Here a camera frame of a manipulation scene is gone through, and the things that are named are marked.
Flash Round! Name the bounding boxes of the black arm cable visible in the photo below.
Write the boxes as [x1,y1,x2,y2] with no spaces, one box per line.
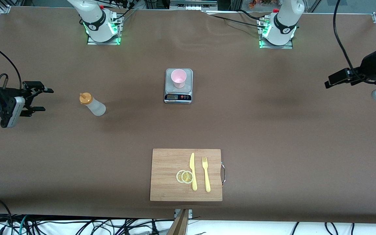
[0,42,24,98]
[333,0,376,85]

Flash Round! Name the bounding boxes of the pink plastic cup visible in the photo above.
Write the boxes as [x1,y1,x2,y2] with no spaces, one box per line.
[171,69,187,88]

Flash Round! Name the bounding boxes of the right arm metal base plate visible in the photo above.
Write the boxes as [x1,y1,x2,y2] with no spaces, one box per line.
[87,12,122,46]

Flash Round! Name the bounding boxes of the silver kitchen scale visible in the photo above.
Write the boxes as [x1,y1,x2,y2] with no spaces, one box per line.
[164,68,194,104]

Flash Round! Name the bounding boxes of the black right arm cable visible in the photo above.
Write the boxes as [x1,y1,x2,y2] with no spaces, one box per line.
[0,42,24,98]

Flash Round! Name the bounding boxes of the yellow plastic fork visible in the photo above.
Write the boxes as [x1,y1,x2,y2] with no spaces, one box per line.
[202,157,212,193]

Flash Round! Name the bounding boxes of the clear sauce bottle orange cap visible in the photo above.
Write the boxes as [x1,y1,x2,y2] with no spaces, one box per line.
[79,92,106,117]

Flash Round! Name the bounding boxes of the yellow plastic knife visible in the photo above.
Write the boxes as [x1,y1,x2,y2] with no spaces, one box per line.
[189,152,198,191]

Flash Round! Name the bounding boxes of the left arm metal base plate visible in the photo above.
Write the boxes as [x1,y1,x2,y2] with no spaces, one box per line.
[258,16,294,50]

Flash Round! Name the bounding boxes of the small metal bracket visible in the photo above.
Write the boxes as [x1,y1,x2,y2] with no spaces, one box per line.
[174,209,193,220]

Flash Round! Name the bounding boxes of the teal floor cable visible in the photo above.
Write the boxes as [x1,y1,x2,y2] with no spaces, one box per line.
[18,215,28,235]

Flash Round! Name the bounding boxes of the grey box white connectors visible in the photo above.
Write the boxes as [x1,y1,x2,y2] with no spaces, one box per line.
[169,0,218,11]

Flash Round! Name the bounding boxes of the wooden cutting board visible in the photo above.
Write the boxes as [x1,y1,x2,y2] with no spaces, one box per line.
[149,149,226,202]

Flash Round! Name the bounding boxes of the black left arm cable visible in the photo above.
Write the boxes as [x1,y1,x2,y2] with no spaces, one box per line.
[333,0,376,85]

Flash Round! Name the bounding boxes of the black cable on table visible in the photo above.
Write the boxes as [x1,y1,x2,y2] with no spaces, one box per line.
[204,11,270,30]

